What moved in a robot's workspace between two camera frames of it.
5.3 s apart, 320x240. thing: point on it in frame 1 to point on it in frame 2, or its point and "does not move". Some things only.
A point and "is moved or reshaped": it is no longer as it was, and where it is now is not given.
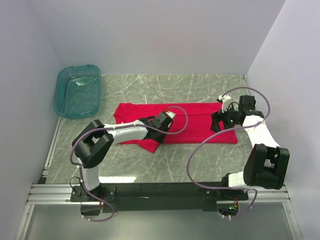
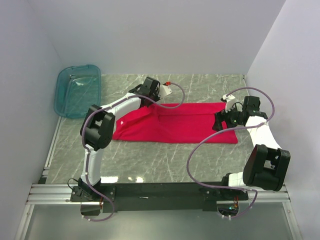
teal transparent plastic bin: x=77 y=91 does not move
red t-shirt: x=192 y=123 is moved or reshaped
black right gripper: x=216 y=117 does not move
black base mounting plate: x=130 y=196 does not move
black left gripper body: x=160 y=137 to x=154 y=96
